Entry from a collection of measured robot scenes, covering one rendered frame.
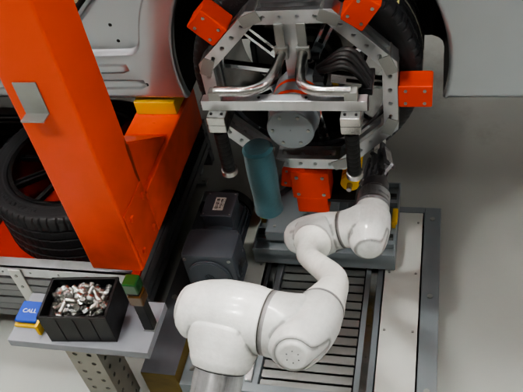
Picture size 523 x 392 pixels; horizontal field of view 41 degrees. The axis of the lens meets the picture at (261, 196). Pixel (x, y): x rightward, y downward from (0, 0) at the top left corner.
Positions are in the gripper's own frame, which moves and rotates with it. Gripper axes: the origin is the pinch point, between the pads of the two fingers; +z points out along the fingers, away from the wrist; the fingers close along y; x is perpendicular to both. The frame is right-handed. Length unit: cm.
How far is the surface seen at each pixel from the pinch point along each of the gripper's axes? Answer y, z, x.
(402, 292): -35, -11, -44
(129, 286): -40, -59, 43
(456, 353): -28, -28, -63
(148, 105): -47, 8, 58
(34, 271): -95, -35, 59
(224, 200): -51, -5, 21
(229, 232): -49, -17, 17
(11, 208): -94, -20, 75
